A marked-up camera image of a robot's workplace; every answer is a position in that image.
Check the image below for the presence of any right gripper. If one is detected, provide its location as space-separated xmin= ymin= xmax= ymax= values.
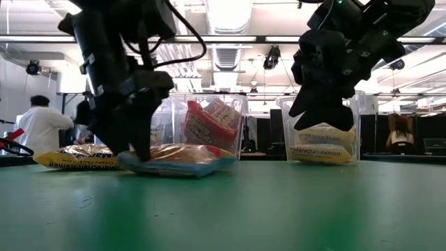
xmin=288 ymin=29 xmax=376 ymax=132

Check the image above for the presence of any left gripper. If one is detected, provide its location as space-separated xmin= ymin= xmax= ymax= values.
xmin=89 ymin=70 xmax=175 ymax=163

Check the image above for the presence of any yellow chicken ramen packet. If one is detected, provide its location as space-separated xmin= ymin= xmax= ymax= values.
xmin=33 ymin=143 xmax=123 ymax=171
xmin=294 ymin=121 xmax=357 ymax=155
xmin=287 ymin=143 xmax=354 ymax=166

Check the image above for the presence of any red spicy noodle packet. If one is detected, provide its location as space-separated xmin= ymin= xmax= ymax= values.
xmin=183 ymin=100 xmax=238 ymax=153
xmin=203 ymin=98 xmax=243 ymax=132

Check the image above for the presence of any clear plastic bin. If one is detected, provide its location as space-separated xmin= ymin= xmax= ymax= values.
xmin=86 ymin=93 xmax=177 ymax=149
xmin=170 ymin=93 xmax=249 ymax=162
xmin=276 ymin=91 xmax=367 ymax=166

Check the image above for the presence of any black partition panel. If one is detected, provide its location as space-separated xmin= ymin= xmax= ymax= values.
xmin=269 ymin=109 xmax=289 ymax=154

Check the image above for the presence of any person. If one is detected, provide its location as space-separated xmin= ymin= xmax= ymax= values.
xmin=73 ymin=100 xmax=94 ymax=145
xmin=15 ymin=94 xmax=75 ymax=155
xmin=385 ymin=113 xmax=416 ymax=155

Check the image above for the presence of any black ceiling spotlight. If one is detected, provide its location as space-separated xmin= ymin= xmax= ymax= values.
xmin=389 ymin=58 xmax=406 ymax=72
xmin=25 ymin=59 xmax=43 ymax=77
xmin=263 ymin=45 xmax=282 ymax=70

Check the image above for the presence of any red bar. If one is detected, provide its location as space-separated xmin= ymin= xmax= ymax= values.
xmin=0 ymin=128 xmax=26 ymax=148

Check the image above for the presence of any small clear container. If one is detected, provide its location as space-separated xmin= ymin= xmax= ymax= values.
xmin=422 ymin=138 xmax=446 ymax=156

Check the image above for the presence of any black horizontal frame bar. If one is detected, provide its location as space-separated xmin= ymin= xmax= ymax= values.
xmin=56 ymin=91 xmax=446 ymax=98

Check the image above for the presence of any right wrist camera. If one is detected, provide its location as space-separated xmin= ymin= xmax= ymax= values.
xmin=306 ymin=0 xmax=364 ymax=33

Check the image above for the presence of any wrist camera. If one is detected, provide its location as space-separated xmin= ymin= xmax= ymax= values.
xmin=114 ymin=0 xmax=178 ymax=41
xmin=306 ymin=0 xmax=364 ymax=33

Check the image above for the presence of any silver ceiling duct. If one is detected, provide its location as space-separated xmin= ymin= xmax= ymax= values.
xmin=204 ymin=0 xmax=254 ymax=92

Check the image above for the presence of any black looped cable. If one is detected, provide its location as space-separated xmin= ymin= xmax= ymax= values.
xmin=0 ymin=137 xmax=36 ymax=158

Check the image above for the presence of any black camera cable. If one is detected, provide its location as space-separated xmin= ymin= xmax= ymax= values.
xmin=123 ymin=0 xmax=208 ymax=70

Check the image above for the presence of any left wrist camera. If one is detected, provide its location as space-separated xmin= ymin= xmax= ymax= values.
xmin=114 ymin=0 xmax=178 ymax=41

